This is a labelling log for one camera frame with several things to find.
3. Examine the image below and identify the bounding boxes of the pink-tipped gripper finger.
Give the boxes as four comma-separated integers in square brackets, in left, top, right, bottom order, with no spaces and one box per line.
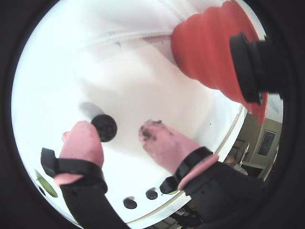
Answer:
[139,120,265,220]
[40,121,134,229]

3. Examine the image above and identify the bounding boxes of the dark wall board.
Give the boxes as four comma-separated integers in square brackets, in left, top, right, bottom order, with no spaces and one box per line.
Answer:
[257,130,277,157]

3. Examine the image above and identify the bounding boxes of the red collapsible silicone funnel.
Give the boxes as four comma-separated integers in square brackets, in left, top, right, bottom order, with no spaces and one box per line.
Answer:
[171,0,269,125]

